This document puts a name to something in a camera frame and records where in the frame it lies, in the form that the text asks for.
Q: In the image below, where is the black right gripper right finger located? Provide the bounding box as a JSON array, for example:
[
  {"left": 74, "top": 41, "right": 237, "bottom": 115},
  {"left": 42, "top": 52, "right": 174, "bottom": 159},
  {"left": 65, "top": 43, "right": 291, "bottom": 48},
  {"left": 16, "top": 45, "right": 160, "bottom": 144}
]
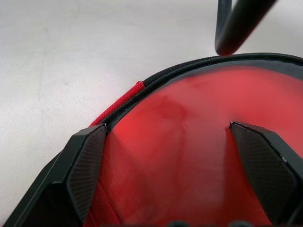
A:
[{"left": 229, "top": 121, "right": 303, "bottom": 227}]

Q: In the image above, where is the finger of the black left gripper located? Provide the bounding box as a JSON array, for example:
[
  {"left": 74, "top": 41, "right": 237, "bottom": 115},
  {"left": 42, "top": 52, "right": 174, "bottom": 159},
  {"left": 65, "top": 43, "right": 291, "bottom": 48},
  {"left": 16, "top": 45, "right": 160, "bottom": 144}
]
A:
[
  {"left": 216, "top": 0, "right": 278, "bottom": 57},
  {"left": 214, "top": 0, "right": 235, "bottom": 52}
]

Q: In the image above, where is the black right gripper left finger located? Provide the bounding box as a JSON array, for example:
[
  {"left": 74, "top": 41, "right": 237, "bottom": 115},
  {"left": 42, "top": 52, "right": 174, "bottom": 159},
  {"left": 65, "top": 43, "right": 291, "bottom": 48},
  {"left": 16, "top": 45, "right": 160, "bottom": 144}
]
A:
[{"left": 0, "top": 123, "right": 108, "bottom": 227}]

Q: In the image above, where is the black paddle case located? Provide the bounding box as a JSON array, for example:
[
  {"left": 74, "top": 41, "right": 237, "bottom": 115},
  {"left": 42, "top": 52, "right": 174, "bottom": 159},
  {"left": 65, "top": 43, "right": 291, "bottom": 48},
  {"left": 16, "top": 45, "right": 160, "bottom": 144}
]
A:
[{"left": 89, "top": 52, "right": 303, "bottom": 227}]

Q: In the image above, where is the red table tennis paddle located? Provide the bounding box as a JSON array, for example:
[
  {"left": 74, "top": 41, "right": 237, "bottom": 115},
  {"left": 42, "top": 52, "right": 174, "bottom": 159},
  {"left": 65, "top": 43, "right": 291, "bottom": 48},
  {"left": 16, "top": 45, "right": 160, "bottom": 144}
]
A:
[{"left": 94, "top": 65, "right": 303, "bottom": 227}]

